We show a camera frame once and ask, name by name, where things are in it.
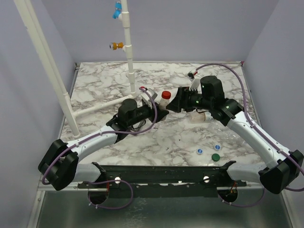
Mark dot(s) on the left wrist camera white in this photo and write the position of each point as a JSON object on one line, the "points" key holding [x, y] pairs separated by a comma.
{"points": [[147, 95]]}

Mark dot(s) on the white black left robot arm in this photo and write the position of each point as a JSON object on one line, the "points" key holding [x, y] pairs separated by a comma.
{"points": [[61, 165]]}

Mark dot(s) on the blue pipe valve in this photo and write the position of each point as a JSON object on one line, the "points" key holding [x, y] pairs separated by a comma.
{"points": [[118, 9]]}

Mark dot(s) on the blue white cap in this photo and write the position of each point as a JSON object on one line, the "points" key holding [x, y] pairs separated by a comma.
{"points": [[199, 151], [217, 147]]}

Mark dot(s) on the red bottle cap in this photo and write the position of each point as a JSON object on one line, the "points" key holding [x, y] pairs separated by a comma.
{"points": [[166, 95]]}

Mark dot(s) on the clear bottle red label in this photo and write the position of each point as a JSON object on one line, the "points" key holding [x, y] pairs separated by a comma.
{"points": [[163, 103]]}

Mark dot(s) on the clear plastic bottle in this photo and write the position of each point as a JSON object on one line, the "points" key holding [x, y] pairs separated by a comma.
{"points": [[225, 134]]}

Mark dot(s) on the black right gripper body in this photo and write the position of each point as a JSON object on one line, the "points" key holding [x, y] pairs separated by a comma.
{"points": [[185, 99]]}

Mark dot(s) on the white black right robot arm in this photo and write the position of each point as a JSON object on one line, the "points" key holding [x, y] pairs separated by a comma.
{"points": [[281, 166]]}

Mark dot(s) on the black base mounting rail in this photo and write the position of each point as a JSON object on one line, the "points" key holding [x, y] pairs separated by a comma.
{"points": [[163, 181]]}

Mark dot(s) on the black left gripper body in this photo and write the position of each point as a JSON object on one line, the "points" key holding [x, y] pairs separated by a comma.
{"points": [[145, 112]]}

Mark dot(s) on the green bottle cap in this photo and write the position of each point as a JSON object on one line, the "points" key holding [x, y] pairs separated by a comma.
{"points": [[215, 157]]}

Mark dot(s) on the clear bottle green white label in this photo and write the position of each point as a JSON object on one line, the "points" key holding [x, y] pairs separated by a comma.
{"points": [[198, 118]]}

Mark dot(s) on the blue white cap left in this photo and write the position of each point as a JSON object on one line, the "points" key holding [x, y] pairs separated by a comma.
{"points": [[199, 151]]}

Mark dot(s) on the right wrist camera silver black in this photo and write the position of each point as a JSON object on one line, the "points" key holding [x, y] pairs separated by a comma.
{"points": [[195, 82]]}

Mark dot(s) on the orange pipe nozzle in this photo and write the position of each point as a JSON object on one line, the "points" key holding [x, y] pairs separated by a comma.
{"points": [[115, 46]]}

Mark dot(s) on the blue white cap right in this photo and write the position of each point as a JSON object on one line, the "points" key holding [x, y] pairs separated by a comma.
{"points": [[217, 147]]}

